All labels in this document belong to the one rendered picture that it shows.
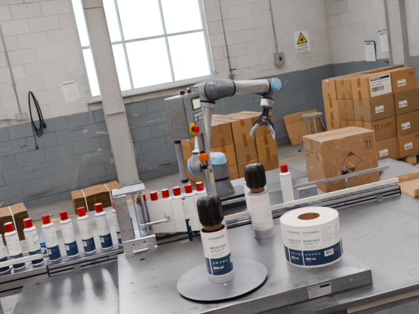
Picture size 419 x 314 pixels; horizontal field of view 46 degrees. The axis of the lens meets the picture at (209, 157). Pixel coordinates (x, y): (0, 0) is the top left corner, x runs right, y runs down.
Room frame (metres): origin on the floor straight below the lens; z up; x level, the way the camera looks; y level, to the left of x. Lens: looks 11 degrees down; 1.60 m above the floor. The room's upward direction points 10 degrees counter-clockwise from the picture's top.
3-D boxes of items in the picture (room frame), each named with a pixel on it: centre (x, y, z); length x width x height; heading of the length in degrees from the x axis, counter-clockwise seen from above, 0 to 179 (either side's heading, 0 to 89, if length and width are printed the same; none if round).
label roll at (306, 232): (1.65, -0.30, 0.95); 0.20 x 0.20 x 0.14
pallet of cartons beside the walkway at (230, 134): (6.22, -0.23, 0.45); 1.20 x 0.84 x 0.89; 21
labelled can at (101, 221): (2.11, 0.51, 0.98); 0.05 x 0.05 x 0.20
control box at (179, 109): (2.26, 0.07, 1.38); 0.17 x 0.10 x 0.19; 154
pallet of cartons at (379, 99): (6.08, -2.19, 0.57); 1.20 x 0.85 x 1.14; 112
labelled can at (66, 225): (2.08, 0.66, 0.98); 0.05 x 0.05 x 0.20
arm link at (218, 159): (2.66, -0.02, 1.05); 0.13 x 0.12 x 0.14; 36
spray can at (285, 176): (2.24, -0.33, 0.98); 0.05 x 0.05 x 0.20
